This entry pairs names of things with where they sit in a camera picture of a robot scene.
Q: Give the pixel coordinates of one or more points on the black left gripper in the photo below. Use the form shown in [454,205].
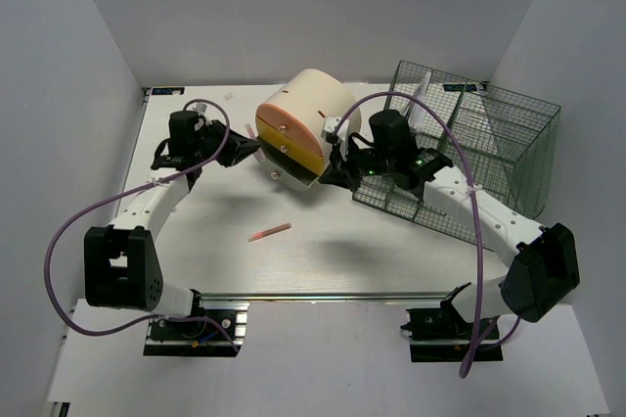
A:
[245,148]

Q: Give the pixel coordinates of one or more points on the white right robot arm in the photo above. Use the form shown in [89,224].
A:
[541,261]

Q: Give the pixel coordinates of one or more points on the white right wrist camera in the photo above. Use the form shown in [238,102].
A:
[334,130]

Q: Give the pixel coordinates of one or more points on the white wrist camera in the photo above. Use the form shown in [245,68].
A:
[334,130]
[198,106]

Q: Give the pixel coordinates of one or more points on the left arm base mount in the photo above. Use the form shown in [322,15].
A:
[200,339]

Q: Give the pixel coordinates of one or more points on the green wire mesh organizer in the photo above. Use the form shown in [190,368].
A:
[507,139]

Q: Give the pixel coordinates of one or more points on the red pen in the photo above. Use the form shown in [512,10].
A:
[269,232]

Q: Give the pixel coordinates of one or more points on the cream round drawer box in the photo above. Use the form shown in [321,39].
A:
[290,125]

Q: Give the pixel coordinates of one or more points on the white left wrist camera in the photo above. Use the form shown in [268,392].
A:
[198,106]

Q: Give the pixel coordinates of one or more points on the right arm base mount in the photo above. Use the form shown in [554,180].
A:
[435,338]

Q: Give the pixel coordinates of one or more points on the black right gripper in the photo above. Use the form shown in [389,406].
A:
[342,174]

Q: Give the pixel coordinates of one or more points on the white silver-spined booklet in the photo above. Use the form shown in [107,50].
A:
[415,113]

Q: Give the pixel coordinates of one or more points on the black table corner label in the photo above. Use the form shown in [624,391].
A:
[168,91]

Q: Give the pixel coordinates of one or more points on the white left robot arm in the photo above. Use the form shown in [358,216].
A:
[121,266]

